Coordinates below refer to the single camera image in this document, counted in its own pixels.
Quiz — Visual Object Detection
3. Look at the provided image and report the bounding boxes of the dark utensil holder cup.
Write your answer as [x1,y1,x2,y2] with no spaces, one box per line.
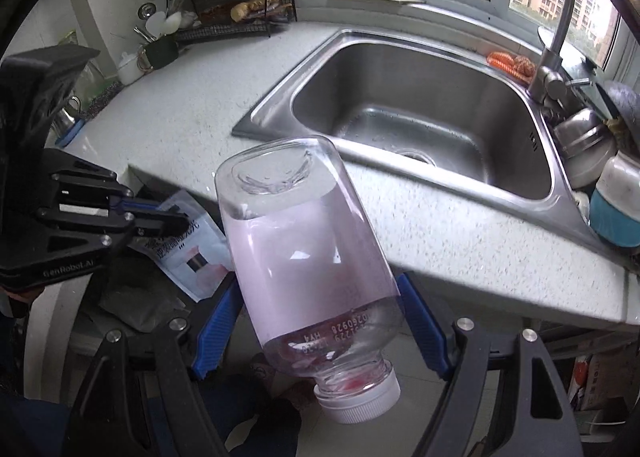
[144,36,179,69]

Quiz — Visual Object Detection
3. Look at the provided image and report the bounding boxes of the black wok pan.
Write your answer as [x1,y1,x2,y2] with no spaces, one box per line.
[603,80,640,145]

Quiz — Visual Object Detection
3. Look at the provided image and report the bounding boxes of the black wire rack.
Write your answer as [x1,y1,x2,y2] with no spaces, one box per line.
[168,0,297,46]

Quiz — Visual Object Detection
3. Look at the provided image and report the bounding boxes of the ginger root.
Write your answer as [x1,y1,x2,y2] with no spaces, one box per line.
[230,0,281,23]

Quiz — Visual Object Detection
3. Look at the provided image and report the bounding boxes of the steel pot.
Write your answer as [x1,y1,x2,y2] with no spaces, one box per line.
[552,107,617,190]

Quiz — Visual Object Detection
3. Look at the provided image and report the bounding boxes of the curved steel faucet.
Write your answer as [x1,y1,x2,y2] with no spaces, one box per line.
[480,0,594,104]

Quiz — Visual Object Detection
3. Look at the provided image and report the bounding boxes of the person's left hand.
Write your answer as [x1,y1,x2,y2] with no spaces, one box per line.
[1,287,43,309]

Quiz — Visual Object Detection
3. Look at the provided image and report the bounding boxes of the steel kettle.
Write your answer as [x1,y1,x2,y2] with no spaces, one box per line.
[52,94,84,140]

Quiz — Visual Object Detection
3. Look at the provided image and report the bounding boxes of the glass pitcher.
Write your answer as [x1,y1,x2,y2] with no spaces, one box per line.
[70,60,120,114]

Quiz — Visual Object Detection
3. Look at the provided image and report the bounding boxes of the stainless steel sink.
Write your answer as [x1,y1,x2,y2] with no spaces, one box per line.
[232,29,602,250]

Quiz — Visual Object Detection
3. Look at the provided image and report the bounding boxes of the person's blue trouser legs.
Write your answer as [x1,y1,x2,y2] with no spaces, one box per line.
[0,351,304,457]

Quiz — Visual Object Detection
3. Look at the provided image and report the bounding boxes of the white blue bowl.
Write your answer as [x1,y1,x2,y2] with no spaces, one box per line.
[589,152,640,249]

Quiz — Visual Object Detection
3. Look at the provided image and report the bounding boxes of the blue white foil pouch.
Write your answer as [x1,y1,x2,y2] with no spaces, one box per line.
[134,190,233,302]

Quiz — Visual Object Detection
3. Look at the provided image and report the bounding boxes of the clear pink labelled bottle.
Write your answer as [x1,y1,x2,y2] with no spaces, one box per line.
[215,136,404,425]

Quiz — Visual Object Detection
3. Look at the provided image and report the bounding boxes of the orange dish cloth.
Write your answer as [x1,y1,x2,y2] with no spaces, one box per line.
[486,51,536,84]

